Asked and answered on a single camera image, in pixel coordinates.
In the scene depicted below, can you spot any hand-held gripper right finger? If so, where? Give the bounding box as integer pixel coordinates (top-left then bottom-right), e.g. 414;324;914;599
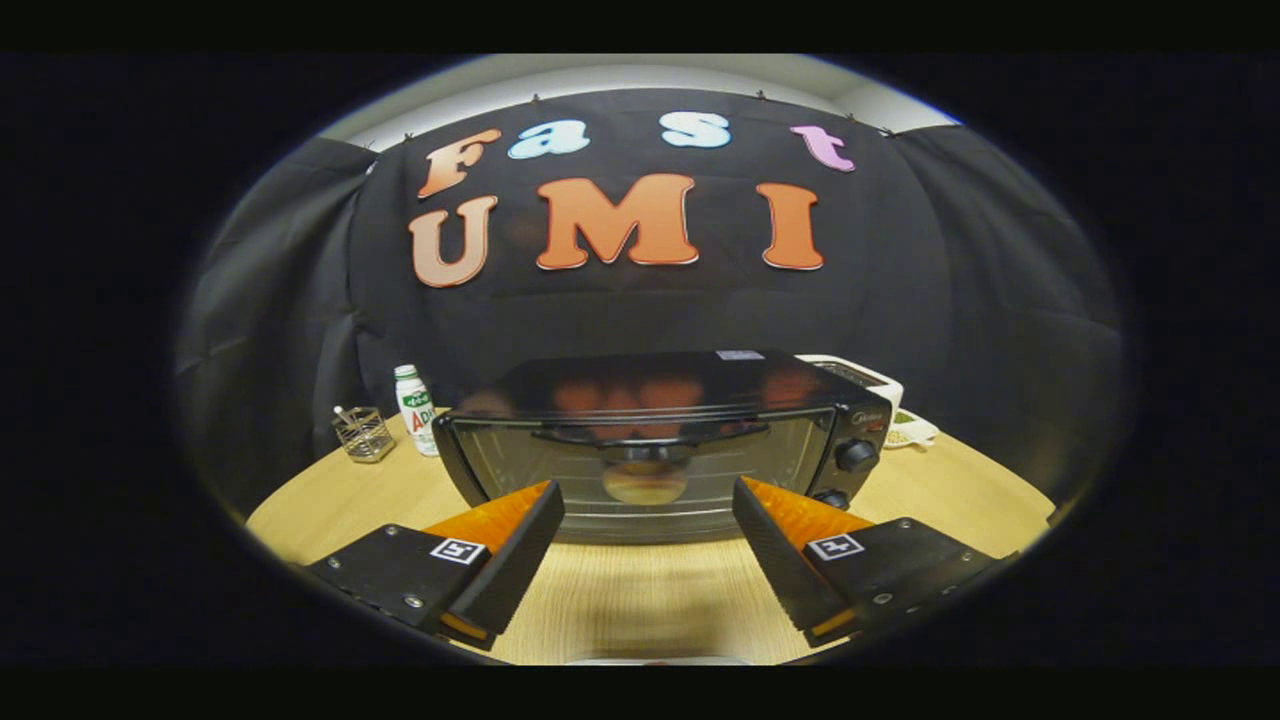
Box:
732;476;1020;649

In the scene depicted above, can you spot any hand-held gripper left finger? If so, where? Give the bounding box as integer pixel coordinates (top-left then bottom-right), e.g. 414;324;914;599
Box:
303;479;565;652

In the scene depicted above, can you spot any sugared ring donut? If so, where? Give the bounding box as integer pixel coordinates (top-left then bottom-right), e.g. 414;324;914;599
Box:
601;460;692;507

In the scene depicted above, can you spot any black toaster oven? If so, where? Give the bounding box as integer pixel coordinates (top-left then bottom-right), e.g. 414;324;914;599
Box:
432;348;894;547

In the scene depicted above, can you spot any white ceramic dish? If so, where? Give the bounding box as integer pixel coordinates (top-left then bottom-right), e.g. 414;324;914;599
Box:
565;656;751;667

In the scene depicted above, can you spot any white bottle green label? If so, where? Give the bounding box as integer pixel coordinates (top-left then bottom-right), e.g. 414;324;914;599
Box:
393;364;440;458

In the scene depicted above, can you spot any small white dish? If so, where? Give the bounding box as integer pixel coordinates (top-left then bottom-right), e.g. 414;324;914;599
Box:
884;408;941;450

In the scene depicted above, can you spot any white kitchen appliance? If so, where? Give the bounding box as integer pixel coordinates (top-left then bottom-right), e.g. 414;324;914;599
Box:
797;354;906;412

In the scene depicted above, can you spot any metal wire basket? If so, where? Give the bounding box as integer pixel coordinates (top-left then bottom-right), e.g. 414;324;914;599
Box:
332;405;397;464

